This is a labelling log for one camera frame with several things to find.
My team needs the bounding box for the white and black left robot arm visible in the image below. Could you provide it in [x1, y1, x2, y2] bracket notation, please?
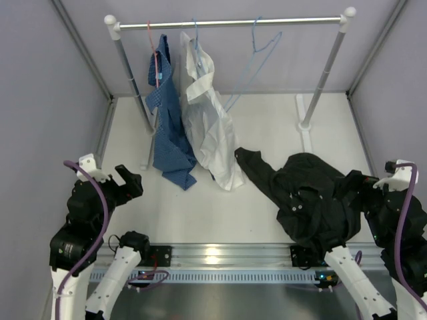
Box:
[49, 161, 151, 319]

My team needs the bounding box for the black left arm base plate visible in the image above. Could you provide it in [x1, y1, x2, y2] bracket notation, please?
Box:
[138, 245, 172, 268]

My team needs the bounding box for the silver clothes rack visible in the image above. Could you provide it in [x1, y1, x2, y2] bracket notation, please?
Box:
[104, 7, 356, 153]

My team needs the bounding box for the black pinstriped shirt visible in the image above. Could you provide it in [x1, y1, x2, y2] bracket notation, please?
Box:
[234, 147, 361, 256]

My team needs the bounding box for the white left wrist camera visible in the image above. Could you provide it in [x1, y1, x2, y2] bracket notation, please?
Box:
[78, 153, 111, 183]

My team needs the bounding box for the blue checkered shirt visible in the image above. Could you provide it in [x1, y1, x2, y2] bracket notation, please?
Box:
[145, 34, 196, 191]

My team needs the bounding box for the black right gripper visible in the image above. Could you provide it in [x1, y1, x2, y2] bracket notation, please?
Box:
[332, 169, 401, 247]

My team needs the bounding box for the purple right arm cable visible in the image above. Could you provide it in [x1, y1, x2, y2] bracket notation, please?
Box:
[353, 161, 427, 301]

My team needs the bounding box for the blue slotted cable duct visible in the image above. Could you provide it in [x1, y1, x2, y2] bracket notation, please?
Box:
[128, 270, 324, 284]

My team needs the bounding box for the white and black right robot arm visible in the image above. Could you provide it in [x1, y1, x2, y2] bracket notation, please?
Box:
[310, 161, 426, 319]

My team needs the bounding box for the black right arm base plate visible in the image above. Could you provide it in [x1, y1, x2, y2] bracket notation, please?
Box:
[290, 245, 326, 270]

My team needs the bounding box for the white shirt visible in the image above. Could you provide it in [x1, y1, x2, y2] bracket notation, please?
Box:
[179, 31, 244, 191]

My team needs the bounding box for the light blue wire hanger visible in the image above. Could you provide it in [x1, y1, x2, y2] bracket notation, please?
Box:
[224, 16, 282, 112]

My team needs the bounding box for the pink wire hanger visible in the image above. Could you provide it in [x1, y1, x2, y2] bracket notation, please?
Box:
[147, 21, 159, 88]

